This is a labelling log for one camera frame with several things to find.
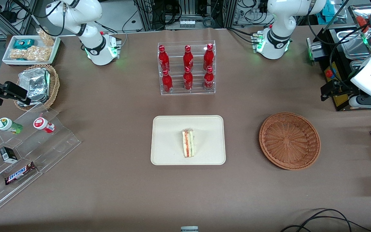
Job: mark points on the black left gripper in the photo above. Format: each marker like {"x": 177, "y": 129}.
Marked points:
{"x": 342, "y": 89}

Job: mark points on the triangle sandwich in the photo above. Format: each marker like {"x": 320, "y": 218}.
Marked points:
{"x": 188, "y": 145}

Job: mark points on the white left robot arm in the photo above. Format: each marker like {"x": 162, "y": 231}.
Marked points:
{"x": 280, "y": 19}

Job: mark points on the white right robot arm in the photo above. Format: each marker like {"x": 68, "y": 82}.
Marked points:
{"x": 76, "y": 13}

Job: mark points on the white snack tray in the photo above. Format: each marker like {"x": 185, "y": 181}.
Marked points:
{"x": 27, "y": 63}

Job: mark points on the small wicker basket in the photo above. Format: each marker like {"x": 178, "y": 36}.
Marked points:
{"x": 55, "y": 87}

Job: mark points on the large round wicker basket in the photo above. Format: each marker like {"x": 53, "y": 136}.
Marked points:
{"x": 288, "y": 141}

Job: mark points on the cream plastic serving tray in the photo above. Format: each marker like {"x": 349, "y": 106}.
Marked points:
{"x": 166, "y": 141}

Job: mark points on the red emergency stop button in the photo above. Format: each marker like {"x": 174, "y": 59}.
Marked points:
{"x": 329, "y": 73}

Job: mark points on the green lidded cup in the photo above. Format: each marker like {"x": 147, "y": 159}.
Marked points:
{"x": 5, "y": 124}

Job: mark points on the aluminium foil container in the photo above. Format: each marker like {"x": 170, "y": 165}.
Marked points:
{"x": 34, "y": 83}

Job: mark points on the red lidded cup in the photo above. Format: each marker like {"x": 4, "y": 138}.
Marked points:
{"x": 42, "y": 124}

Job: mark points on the clear nut snack bag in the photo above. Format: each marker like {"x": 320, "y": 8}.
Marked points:
{"x": 46, "y": 38}
{"x": 18, "y": 53}
{"x": 39, "y": 53}

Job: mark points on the black food warmer cabinet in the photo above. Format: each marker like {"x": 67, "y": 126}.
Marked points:
{"x": 328, "y": 42}

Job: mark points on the small black carton box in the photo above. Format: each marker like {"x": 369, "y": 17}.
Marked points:
{"x": 9, "y": 155}

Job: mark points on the teal snack packet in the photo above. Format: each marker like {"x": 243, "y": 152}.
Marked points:
{"x": 23, "y": 43}

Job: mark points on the clear acrylic stepped stand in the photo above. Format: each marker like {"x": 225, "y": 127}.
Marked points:
{"x": 60, "y": 141}

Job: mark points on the Snickers chocolate bar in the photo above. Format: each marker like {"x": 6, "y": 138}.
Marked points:
{"x": 20, "y": 173}

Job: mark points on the teal cardboard box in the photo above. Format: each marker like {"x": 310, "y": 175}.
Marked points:
{"x": 332, "y": 13}

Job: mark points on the red cola bottle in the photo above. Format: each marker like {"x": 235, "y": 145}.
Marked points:
{"x": 208, "y": 56}
{"x": 208, "y": 79}
{"x": 163, "y": 58}
{"x": 188, "y": 80}
{"x": 188, "y": 58}
{"x": 167, "y": 82}

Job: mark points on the clear acrylic bottle rack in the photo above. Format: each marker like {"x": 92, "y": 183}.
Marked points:
{"x": 198, "y": 91}

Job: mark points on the white power strip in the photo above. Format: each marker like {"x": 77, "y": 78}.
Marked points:
{"x": 187, "y": 23}

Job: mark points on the grey white box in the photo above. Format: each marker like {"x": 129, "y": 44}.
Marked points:
{"x": 189, "y": 229}

